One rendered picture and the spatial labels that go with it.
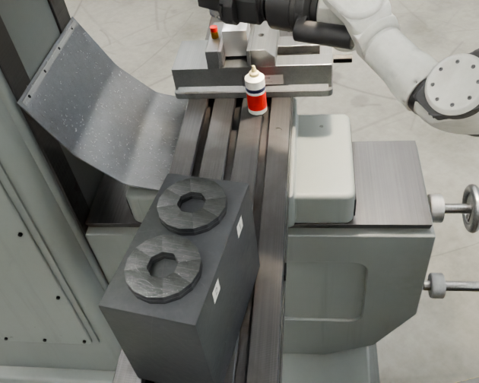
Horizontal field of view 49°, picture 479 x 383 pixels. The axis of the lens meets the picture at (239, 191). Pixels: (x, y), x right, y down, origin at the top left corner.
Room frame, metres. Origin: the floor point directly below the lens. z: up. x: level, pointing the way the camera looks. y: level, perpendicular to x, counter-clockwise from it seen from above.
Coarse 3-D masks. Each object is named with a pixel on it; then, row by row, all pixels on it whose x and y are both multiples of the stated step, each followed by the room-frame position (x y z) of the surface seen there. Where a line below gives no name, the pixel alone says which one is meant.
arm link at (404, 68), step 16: (384, 32) 0.67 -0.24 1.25; (400, 32) 0.67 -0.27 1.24; (368, 48) 0.67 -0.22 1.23; (384, 48) 0.65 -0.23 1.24; (400, 48) 0.63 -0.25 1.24; (416, 48) 0.63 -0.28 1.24; (368, 64) 0.66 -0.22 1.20; (384, 64) 0.63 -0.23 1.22; (400, 64) 0.61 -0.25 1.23; (416, 64) 0.60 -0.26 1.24; (432, 64) 0.59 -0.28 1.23; (384, 80) 0.62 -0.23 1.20; (400, 80) 0.59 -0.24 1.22; (416, 80) 0.58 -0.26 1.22; (400, 96) 0.58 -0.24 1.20; (416, 96) 0.54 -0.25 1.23; (416, 112) 0.57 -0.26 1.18; (432, 112) 0.51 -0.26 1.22; (448, 128) 0.53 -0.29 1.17; (464, 128) 0.52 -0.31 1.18
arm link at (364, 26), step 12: (324, 0) 0.75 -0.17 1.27; (336, 0) 0.73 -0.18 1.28; (348, 0) 0.72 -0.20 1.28; (360, 0) 0.71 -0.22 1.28; (372, 0) 0.70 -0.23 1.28; (384, 0) 0.71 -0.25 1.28; (336, 12) 0.72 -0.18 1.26; (348, 12) 0.70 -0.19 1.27; (360, 12) 0.69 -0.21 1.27; (372, 12) 0.69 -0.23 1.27; (384, 12) 0.69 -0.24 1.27; (348, 24) 0.69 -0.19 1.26; (360, 24) 0.68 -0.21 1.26; (372, 24) 0.68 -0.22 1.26; (384, 24) 0.68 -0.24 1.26; (396, 24) 0.69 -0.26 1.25; (360, 36) 0.67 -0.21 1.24; (372, 36) 0.67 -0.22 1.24; (360, 48) 0.67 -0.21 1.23
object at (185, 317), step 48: (192, 192) 0.49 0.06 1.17; (240, 192) 0.49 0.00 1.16; (144, 240) 0.43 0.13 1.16; (192, 240) 0.42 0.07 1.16; (240, 240) 0.44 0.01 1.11; (144, 288) 0.35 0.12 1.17; (192, 288) 0.34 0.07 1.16; (240, 288) 0.42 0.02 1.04; (144, 336) 0.33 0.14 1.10; (192, 336) 0.30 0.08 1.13
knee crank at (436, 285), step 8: (432, 280) 0.67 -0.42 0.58; (440, 280) 0.67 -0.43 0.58; (424, 288) 0.67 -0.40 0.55; (432, 288) 0.66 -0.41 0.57; (440, 288) 0.65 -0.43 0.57; (448, 288) 0.66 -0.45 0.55; (456, 288) 0.66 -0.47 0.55; (464, 288) 0.65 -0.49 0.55; (472, 288) 0.65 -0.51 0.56; (432, 296) 0.65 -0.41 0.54; (440, 296) 0.64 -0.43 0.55
